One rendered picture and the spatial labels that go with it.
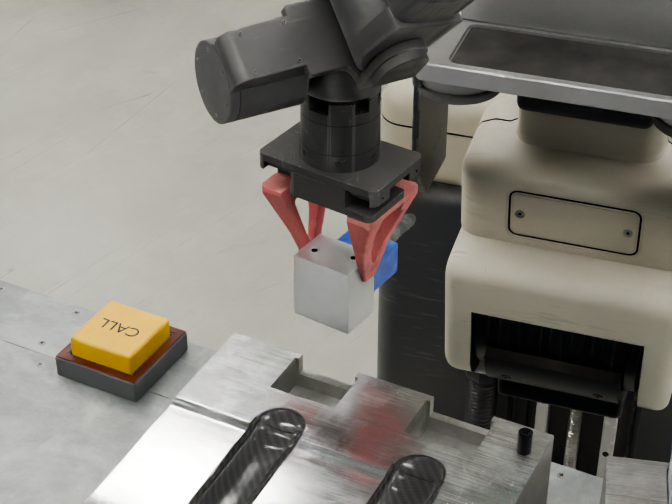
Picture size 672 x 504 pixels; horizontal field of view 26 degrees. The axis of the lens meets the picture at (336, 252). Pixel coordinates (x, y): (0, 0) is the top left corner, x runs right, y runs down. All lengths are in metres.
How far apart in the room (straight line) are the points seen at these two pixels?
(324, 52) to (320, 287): 0.21
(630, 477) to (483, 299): 0.36
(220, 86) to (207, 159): 2.14
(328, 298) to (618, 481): 0.25
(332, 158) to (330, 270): 0.10
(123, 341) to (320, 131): 0.29
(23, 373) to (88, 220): 1.68
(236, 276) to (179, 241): 0.17
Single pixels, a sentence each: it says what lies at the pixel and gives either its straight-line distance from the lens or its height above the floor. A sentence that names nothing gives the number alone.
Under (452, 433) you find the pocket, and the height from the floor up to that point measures 0.87.
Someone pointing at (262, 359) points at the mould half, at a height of 0.89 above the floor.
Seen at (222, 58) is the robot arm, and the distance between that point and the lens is 0.95.
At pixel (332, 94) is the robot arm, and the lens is 0.99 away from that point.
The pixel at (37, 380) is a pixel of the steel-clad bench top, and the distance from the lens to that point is 1.24.
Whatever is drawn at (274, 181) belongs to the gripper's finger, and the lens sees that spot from 1.07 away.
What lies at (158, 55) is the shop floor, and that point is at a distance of 3.53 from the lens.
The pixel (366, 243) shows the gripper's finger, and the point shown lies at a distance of 1.04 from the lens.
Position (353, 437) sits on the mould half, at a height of 0.89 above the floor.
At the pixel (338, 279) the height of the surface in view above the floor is 0.95.
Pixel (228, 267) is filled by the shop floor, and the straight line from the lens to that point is 2.75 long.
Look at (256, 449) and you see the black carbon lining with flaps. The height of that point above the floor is 0.88.
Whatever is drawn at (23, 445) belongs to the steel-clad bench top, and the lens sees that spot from 1.18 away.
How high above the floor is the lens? 1.57
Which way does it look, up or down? 34 degrees down
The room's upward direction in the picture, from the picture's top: straight up
